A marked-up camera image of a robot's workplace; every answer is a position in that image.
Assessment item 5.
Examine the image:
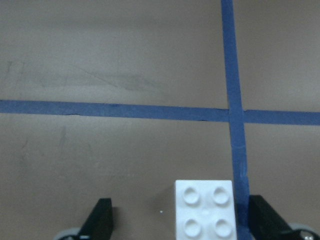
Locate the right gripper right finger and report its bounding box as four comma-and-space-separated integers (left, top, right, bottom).
248, 195, 292, 240

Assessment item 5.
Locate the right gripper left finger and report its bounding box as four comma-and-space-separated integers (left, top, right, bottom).
77, 198, 112, 240

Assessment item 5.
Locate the white block robot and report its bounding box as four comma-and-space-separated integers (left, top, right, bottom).
174, 179, 238, 240

